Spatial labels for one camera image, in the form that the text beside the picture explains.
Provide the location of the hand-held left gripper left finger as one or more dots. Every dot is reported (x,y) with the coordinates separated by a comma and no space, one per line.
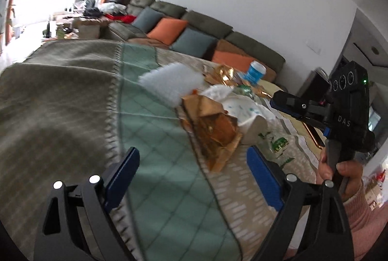
(121,179)

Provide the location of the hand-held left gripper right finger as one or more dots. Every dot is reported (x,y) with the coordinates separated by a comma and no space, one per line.
(263,179)

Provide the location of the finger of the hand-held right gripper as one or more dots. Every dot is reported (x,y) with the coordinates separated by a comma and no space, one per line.
(315,121)
(285,102)

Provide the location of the white dotted paper wrapper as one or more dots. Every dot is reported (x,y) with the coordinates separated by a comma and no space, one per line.
(245,111)

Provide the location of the gold foil paper bag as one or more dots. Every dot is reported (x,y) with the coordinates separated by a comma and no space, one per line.
(212,133)

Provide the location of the person's right forearm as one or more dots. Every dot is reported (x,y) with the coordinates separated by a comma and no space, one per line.
(360,218)

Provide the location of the person's right hand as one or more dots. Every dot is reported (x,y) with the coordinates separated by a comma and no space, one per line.
(353,176)

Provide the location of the copper metal bar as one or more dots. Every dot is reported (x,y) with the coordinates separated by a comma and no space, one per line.
(313,136)

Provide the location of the yellow cloth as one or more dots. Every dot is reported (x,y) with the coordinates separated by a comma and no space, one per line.
(285,120)

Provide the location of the small gold foil wrapper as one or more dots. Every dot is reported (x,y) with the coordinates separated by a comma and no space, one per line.
(261,93)

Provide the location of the lit screen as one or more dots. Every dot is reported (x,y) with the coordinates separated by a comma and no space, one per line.
(375,119)

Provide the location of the black box-shaped appliance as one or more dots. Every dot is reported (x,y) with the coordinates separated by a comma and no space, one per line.
(316,86)

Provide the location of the green printed plastic bag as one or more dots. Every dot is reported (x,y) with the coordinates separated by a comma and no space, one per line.
(277,146)

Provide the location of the small green wrapper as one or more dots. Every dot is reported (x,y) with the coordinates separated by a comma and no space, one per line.
(244,90)

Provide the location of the blue and white cup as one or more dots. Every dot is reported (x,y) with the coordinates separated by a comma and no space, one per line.
(254,71)

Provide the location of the orange cushion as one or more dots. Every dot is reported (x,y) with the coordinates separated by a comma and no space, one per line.
(166,30)
(232,61)

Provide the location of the white tissue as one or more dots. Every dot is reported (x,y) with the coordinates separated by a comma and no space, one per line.
(216,93)

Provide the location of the crumpled gold foil wrapper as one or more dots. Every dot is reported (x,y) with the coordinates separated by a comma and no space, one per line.
(221,74)

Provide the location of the patterned beige green blanket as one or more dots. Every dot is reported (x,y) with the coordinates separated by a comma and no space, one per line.
(60,112)

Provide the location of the grey-green sofa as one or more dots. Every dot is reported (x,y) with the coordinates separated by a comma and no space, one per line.
(209,23)

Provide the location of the blue-grey cushion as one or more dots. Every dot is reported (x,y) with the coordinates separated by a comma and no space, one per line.
(192,43)
(147,20)

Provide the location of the white foam sheet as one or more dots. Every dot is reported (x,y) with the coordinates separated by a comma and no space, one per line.
(172,82)

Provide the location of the brown seat cushion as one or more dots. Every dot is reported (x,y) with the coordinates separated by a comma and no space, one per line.
(151,42)

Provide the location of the green bottle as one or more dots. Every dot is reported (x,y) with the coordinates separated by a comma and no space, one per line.
(60,32)

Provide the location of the red cloth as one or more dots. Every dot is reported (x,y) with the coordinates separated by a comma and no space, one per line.
(125,19)

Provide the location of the dark bottle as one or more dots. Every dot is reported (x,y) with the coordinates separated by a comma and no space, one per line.
(47,30)

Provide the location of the black bag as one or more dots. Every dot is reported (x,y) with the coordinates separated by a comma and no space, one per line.
(91,11)

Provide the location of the white clothes pile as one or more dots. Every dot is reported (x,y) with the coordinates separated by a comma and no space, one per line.
(112,7)

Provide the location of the white wall plate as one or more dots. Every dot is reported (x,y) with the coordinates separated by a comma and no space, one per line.
(313,48)

